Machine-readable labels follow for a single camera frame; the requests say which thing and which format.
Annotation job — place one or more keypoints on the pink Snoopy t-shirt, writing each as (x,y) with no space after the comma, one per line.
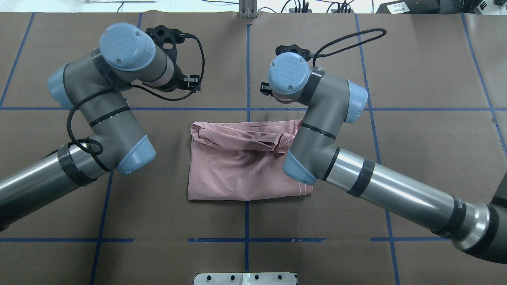
(242,161)

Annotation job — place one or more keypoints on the dark grey box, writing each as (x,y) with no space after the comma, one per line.
(409,7)

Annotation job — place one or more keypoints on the aluminium frame post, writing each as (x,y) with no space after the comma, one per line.
(247,9)

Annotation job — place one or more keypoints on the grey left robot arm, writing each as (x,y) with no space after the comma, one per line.
(104,134)

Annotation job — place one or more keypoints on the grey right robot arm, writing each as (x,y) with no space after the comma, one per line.
(478,229)

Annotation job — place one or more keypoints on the blue tape line crosswise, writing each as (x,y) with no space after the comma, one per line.
(210,240)

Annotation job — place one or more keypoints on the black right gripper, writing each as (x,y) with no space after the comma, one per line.
(264,88)

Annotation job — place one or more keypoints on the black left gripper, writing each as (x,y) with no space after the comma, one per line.
(178,80)

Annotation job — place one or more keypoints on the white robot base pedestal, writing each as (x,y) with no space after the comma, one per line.
(246,278)

